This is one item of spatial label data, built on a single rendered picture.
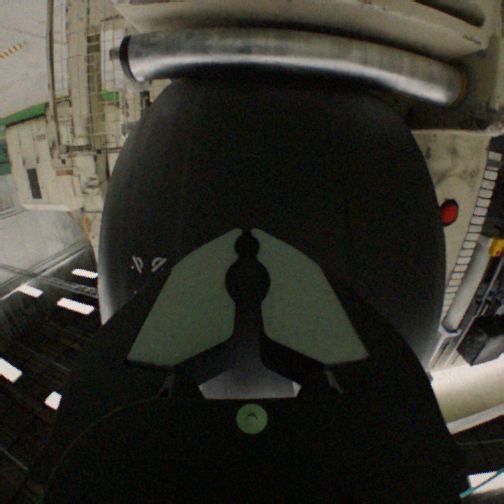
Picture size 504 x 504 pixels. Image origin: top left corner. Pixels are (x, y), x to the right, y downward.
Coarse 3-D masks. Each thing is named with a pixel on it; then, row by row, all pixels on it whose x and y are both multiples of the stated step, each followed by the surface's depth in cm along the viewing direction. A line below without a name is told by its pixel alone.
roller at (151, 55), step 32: (160, 32) 16; (192, 32) 16; (224, 32) 16; (256, 32) 16; (288, 32) 17; (128, 64) 17; (160, 64) 17; (192, 64) 18; (224, 64) 18; (256, 64) 18; (288, 64) 18; (320, 64) 18; (352, 64) 17; (384, 64) 17; (416, 64) 17; (416, 96) 20; (448, 96) 19
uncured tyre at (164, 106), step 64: (192, 128) 15; (256, 128) 15; (320, 128) 16; (384, 128) 16; (128, 192) 14; (192, 192) 14; (256, 192) 14; (320, 192) 14; (384, 192) 14; (320, 256) 14; (384, 256) 14; (256, 320) 13; (256, 384) 14
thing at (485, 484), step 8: (496, 472) 33; (488, 480) 34; (496, 480) 33; (472, 488) 38; (480, 488) 36; (488, 488) 34; (496, 488) 32; (464, 496) 39; (472, 496) 37; (480, 496) 35; (488, 496) 33; (496, 496) 31
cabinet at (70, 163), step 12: (48, 108) 317; (60, 108) 313; (48, 120) 325; (60, 120) 322; (48, 132) 335; (60, 132) 331; (48, 144) 345; (72, 144) 336; (60, 168) 361; (72, 168) 354
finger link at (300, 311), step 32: (256, 256) 9; (288, 256) 9; (256, 288) 10; (288, 288) 8; (320, 288) 8; (288, 320) 7; (320, 320) 7; (288, 352) 6; (320, 352) 6; (352, 352) 6
